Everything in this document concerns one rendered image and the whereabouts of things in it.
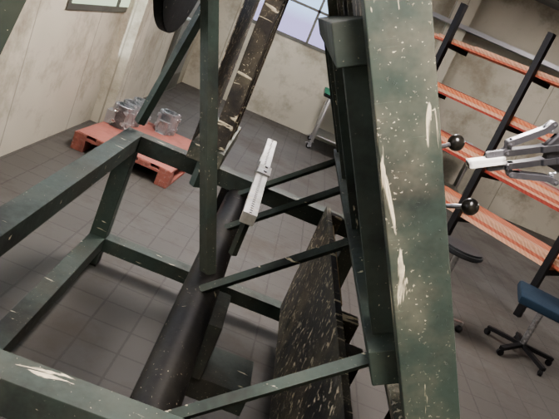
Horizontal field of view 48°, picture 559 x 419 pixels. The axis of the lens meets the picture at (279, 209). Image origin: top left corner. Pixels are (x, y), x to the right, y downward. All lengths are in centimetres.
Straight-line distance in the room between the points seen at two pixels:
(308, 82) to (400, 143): 882
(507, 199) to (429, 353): 942
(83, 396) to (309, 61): 876
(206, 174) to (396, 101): 115
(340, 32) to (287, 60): 877
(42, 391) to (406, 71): 95
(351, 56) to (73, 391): 88
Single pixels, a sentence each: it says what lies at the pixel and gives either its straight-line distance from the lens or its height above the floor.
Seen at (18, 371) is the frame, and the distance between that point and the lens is 147.
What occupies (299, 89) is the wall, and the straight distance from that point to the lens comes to 995.
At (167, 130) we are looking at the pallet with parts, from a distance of 612.
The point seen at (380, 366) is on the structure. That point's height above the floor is 110.
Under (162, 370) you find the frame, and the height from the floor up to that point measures 72.
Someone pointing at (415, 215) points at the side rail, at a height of 143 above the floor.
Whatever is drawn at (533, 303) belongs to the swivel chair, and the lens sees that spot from 494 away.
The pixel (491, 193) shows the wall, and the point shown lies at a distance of 1056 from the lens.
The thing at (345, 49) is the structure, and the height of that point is 164.
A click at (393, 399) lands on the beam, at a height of 85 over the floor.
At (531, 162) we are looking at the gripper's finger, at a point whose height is 159.
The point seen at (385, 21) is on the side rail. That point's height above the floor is 171.
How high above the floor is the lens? 167
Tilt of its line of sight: 17 degrees down
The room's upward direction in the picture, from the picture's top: 23 degrees clockwise
